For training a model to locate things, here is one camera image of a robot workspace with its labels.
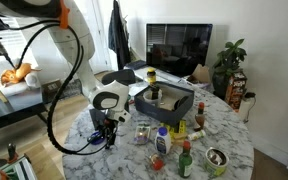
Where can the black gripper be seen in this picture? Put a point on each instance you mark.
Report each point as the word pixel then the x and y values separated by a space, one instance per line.
pixel 104 126

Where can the blue round lid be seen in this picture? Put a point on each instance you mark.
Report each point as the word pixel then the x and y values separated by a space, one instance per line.
pixel 98 141

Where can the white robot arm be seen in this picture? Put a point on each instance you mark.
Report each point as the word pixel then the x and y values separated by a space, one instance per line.
pixel 70 33

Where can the clear plastic cup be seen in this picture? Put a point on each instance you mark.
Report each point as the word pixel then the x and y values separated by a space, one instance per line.
pixel 114 163

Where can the small jar red lid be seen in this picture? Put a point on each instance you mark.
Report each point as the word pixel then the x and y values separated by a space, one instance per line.
pixel 156 161

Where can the white cup in box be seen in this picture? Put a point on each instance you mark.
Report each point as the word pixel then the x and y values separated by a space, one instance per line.
pixel 150 97

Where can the orange plush toy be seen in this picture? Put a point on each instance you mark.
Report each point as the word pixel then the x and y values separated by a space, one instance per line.
pixel 14 76

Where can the white bottle blue cap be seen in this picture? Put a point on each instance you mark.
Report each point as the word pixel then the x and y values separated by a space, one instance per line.
pixel 163 141

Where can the white tv stand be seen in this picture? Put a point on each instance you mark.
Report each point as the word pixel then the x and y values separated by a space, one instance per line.
pixel 140 69

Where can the dark blue cardboard box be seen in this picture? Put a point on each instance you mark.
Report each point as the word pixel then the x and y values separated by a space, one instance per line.
pixel 173 103

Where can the yellow package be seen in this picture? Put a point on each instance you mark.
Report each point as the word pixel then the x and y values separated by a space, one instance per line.
pixel 178 131

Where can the yellow vitamin bottle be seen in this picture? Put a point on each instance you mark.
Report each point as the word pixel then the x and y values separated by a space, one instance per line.
pixel 151 75

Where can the green glass bottle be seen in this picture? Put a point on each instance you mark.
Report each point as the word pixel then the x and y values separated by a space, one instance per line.
pixel 185 161

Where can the small white tube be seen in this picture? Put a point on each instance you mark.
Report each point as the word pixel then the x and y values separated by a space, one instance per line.
pixel 196 135

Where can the hot sauce bottle red cap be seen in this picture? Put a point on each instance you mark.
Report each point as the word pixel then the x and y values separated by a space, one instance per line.
pixel 200 117

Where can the hanging dark clothes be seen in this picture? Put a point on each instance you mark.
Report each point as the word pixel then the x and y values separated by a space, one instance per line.
pixel 117 39

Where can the open green tin can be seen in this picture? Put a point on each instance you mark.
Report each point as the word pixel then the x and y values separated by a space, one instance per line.
pixel 215 162

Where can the black flat screen television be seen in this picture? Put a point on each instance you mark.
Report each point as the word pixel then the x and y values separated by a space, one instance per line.
pixel 177 48

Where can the orange snack box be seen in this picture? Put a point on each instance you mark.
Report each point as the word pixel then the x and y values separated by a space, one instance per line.
pixel 235 90

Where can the potted green plant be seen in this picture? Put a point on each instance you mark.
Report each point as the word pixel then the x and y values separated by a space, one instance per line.
pixel 228 61

